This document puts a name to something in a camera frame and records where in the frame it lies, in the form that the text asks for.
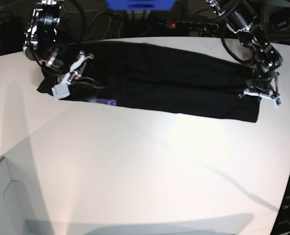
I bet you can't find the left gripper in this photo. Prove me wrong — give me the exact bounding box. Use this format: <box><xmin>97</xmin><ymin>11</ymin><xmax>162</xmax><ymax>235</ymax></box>
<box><xmin>239</xmin><ymin>71</ymin><xmax>280</xmax><ymax>99</ymax></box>

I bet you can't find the white cable on floor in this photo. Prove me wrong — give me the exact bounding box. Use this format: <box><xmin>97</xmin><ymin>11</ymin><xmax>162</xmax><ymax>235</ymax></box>
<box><xmin>82</xmin><ymin>9</ymin><xmax>125</xmax><ymax>40</ymax></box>

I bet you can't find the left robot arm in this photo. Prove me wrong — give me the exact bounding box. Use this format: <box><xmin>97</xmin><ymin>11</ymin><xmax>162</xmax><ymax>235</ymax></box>
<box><xmin>206</xmin><ymin>0</ymin><xmax>283</xmax><ymax>102</ymax></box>

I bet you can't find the blue plastic box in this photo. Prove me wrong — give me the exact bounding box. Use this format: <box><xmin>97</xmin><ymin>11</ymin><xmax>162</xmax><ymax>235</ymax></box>
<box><xmin>106</xmin><ymin>0</ymin><xmax>176</xmax><ymax>11</ymax></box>

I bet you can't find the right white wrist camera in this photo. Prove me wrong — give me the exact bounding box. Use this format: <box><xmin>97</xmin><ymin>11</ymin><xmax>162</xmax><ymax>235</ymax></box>
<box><xmin>51</xmin><ymin>83</ymin><xmax>70</xmax><ymax>100</ymax></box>

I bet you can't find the black power strip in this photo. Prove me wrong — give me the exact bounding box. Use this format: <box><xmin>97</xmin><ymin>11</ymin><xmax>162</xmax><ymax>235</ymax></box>
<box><xmin>162</xmin><ymin>21</ymin><xmax>220</xmax><ymax>32</ymax></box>

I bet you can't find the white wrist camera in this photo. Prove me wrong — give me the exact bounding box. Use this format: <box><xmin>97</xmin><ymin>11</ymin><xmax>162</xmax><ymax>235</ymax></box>
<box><xmin>272</xmin><ymin>95</ymin><xmax>282</xmax><ymax>108</ymax></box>
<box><xmin>51</xmin><ymin>83</ymin><xmax>70</xmax><ymax>100</ymax></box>

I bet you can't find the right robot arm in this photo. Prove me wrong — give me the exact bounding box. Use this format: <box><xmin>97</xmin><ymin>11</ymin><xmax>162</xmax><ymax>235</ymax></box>
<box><xmin>22</xmin><ymin>0</ymin><xmax>94</xmax><ymax>85</ymax></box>

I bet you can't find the black T-shirt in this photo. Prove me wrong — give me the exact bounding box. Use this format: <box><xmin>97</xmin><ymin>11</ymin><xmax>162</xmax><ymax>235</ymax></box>
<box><xmin>36</xmin><ymin>41</ymin><xmax>261</xmax><ymax>123</ymax></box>

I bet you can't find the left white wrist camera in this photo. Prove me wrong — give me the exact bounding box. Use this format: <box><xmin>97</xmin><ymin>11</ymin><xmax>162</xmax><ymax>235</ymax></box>
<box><xmin>272</xmin><ymin>95</ymin><xmax>282</xmax><ymax>108</ymax></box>

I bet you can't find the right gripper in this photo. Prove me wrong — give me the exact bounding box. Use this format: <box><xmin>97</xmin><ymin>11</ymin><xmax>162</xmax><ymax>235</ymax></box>
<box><xmin>43</xmin><ymin>46</ymin><xmax>95</xmax><ymax>85</ymax></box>

